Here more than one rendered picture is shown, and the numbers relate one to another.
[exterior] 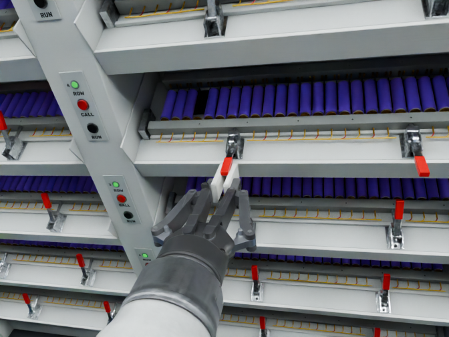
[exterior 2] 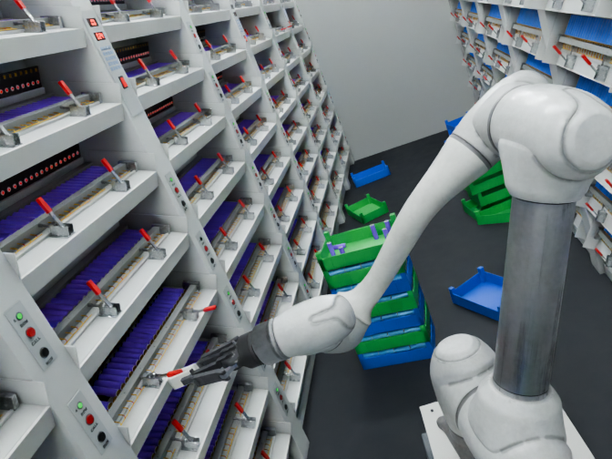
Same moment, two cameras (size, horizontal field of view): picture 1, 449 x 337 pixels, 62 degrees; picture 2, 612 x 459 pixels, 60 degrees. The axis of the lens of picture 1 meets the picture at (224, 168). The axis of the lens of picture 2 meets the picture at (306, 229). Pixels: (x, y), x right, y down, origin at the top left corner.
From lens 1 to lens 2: 1.09 m
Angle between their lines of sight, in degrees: 79
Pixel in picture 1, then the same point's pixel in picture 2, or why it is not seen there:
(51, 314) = not seen: outside the picture
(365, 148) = (184, 331)
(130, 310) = (277, 322)
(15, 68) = (34, 436)
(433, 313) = (260, 402)
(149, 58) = (102, 350)
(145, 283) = (264, 328)
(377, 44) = (159, 278)
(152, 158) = (132, 432)
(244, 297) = not seen: outside the picture
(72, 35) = (66, 364)
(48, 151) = not seen: outside the picture
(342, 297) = (241, 445)
